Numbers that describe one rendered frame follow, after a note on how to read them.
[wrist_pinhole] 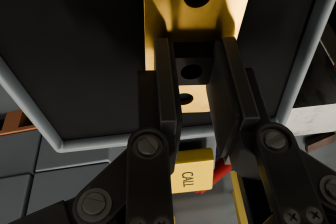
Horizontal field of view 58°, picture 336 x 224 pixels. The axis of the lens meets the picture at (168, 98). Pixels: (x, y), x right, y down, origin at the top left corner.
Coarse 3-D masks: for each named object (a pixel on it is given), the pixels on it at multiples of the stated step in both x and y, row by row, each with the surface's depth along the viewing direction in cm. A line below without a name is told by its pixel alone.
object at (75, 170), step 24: (24, 120) 204; (0, 144) 191; (24, 144) 187; (48, 144) 182; (0, 168) 180; (24, 168) 177; (48, 168) 173; (72, 168) 170; (96, 168) 168; (0, 192) 169; (24, 192) 166; (48, 192) 164; (72, 192) 162; (0, 216) 160
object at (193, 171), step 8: (184, 152) 23; (192, 152) 23; (200, 152) 23; (208, 152) 23; (176, 160) 22; (184, 160) 22; (192, 160) 22; (200, 160) 22; (208, 160) 22; (176, 168) 23; (184, 168) 23; (192, 168) 23; (200, 168) 23; (208, 168) 23; (176, 176) 24; (184, 176) 24; (192, 176) 24; (200, 176) 24; (208, 176) 25; (176, 184) 25; (184, 184) 25; (192, 184) 26; (200, 184) 26; (208, 184) 26; (176, 192) 27
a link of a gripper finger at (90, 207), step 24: (168, 48) 11; (144, 72) 11; (168, 72) 10; (144, 96) 11; (168, 96) 10; (144, 120) 10; (168, 120) 9; (168, 144) 10; (120, 168) 9; (96, 192) 8; (120, 192) 8; (96, 216) 8; (120, 216) 9
